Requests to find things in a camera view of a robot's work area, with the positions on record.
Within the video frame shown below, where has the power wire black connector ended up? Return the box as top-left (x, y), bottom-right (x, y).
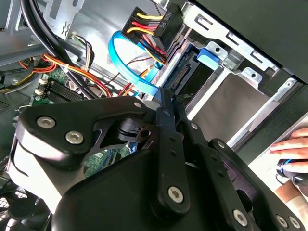
top-left (121, 4), bottom-right (183, 65)

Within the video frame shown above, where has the hard disk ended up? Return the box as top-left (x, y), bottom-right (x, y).
top-left (144, 47), bottom-right (222, 104)

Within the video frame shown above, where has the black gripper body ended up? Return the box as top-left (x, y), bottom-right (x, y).
top-left (50, 148), bottom-right (256, 231)

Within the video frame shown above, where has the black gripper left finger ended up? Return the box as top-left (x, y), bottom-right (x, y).
top-left (8, 88), bottom-right (191, 215)

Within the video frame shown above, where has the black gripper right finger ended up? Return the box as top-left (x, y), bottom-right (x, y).
top-left (173, 95), bottom-right (308, 231)

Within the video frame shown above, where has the round black tool blue ring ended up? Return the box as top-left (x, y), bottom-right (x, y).
top-left (275, 157), bottom-right (308, 186)

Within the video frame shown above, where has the person's bare hand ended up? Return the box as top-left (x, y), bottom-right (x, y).
top-left (269, 127), bottom-right (308, 167)

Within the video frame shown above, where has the blue data wire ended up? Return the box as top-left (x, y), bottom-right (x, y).
top-left (108, 30), bottom-right (169, 102)

